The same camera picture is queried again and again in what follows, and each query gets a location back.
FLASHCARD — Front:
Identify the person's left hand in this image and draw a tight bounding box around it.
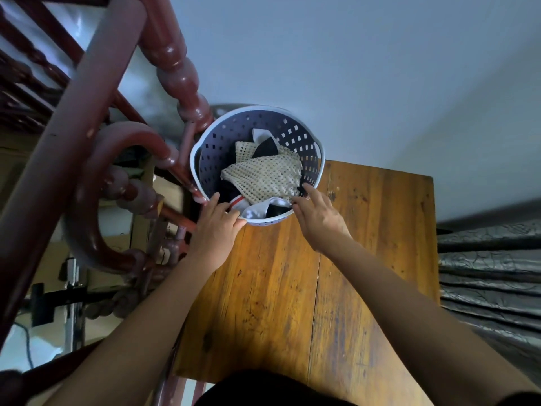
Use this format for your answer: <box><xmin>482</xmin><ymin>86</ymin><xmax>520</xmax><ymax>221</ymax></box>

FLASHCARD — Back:
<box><xmin>186</xmin><ymin>192</ymin><xmax>248</xmax><ymax>272</ymax></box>

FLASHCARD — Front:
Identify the white sock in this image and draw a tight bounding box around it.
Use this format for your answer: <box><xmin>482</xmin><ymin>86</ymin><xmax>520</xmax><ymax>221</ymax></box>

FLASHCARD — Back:
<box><xmin>252</xmin><ymin>128</ymin><xmax>280</xmax><ymax>149</ymax></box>

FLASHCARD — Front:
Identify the metal stand with black clamp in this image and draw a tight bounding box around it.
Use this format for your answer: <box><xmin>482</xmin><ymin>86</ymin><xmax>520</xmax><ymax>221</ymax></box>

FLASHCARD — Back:
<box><xmin>29</xmin><ymin>257</ymin><xmax>117</xmax><ymax>356</ymax></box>

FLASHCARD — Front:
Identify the beige mesh cloth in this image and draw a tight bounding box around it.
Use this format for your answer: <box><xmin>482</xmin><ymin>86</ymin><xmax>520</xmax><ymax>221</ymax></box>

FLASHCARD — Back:
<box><xmin>221</xmin><ymin>141</ymin><xmax>303</xmax><ymax>206</ymax></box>

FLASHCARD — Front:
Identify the dark red wooden furniture frame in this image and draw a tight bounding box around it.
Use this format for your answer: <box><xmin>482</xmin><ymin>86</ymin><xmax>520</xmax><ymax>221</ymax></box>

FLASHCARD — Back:
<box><xmin>0</xmin><ymin>0</ymin><xmax>216</xmax><ymax>406</ymax></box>

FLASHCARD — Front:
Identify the person's right hand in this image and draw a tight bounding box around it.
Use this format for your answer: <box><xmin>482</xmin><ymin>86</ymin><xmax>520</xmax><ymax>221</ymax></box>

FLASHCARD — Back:
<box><xmin>291</xmin><ymin>183</ymin><xmax>354</xmax><ymax>255</ymax></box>

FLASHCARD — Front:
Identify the grey patterned fabric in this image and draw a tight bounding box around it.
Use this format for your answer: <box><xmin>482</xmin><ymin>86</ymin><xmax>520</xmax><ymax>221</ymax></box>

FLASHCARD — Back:
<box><xmin>437</xmin><ymin>219</ymin><xmax>541</xmax><ymax>387</ymax></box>

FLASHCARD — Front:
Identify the red white striped cloth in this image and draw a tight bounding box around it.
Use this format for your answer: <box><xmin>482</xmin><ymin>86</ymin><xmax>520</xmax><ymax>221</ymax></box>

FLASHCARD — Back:
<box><xmin>153</xmin><ymin>375</ymin><xmax>209</xmax><ymax>406</ymax></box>

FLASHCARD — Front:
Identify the person's left forearm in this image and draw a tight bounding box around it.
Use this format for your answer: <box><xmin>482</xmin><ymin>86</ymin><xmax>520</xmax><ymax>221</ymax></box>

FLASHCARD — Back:
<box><xmin>44</xmin><ymin>253</ymin><xmax>231</xmax><ymax>406</ymax></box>

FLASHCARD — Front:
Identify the black cable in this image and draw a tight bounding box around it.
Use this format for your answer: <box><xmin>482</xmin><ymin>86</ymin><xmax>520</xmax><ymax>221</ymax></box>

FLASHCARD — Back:
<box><xmin>13</xmin><ymin>320</ymin><xmax>35</xmax><ymax>370</ymax></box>

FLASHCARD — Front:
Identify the white perforated laundry basket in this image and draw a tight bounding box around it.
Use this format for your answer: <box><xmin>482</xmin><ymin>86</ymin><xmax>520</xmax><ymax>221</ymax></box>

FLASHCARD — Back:
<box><xmin>190</xmin><ymin>105</ymin><xmax>326</xmax><ymax>227</ymax></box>

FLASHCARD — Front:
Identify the black garment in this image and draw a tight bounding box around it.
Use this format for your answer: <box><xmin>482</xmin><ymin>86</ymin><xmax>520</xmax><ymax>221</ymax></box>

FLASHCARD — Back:
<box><xmin>251</xmin><ymin>137</ymin><xmax>280</xmax><ymax>159</ymax></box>

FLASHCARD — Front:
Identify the person's right forearm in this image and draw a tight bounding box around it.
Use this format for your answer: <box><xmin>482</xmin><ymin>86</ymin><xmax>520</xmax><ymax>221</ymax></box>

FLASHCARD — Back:
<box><xmin>321</xmin><ymin>237</ymin><xmax>541</xmax><ymax>406</ymax></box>

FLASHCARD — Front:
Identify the black shirt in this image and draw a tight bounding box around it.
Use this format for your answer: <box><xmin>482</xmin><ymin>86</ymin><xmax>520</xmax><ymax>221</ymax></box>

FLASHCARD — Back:
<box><xmin>194</xmin><ymin>369</ymin><xmax>541</xmax><ymax>406</ymax></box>

